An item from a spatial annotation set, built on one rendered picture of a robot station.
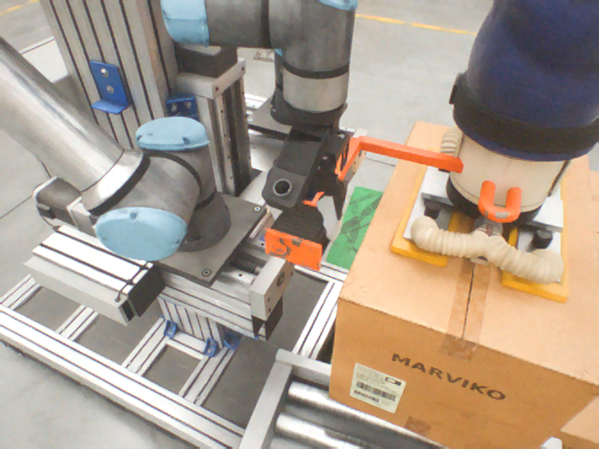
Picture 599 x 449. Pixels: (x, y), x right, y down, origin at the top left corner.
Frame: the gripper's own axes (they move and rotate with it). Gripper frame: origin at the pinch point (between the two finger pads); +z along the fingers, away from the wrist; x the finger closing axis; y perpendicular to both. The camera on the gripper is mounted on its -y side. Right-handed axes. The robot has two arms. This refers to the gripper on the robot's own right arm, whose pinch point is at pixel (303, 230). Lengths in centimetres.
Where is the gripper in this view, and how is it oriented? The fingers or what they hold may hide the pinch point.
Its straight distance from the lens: 62.7
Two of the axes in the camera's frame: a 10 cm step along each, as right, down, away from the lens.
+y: 4.0, -6.3, 6.6
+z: -0.2, 7.2, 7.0
